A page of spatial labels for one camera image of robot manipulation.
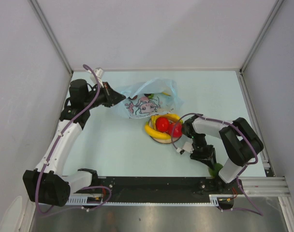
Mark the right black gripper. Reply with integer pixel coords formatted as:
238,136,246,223
190,133,217,169

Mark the aluminium corner post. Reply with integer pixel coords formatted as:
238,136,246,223
28,0,74,74
239,0,284,73

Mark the left aluminium corner post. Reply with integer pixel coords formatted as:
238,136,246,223
28,0,74,74

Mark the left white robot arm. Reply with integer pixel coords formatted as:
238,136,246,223
23,79,126,206

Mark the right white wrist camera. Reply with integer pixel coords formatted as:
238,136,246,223
176,142,194,155

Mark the yellow fake banana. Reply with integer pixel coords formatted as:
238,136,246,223
144,122,171,140

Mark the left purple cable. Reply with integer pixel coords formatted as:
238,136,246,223
34,64,112,218

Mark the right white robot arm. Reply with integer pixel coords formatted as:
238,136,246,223
178,114,264,194

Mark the right aluminium corner post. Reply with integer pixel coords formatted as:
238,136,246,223
239,0,284,73

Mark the aluminium frame front rail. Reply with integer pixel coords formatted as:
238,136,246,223
27,176,290,195

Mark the white plate with red characters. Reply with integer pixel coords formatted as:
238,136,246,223
144,114,183,144

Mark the light blue plastic bag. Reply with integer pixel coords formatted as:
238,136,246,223
113,78,183,119

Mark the white slotted cable duct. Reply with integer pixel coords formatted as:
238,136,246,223
66,194,219,206

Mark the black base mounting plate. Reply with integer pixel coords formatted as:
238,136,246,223
91,176,242,198

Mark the red fake pepper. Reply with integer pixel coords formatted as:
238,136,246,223
167,122,182,138

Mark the aluminium frame rail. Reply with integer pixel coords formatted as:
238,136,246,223
27,176,290,195
238,70,273,177

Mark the red fake apple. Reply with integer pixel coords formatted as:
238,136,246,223
155,117,170,133

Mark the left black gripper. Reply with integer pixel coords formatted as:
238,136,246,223
83,82,126,110

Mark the aluminium frame right rail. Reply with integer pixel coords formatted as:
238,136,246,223
238,70,273,177

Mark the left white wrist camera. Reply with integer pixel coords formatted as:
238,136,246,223
90,68,104,84

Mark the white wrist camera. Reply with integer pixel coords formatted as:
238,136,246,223
176,142,194,155
90,68,104,84

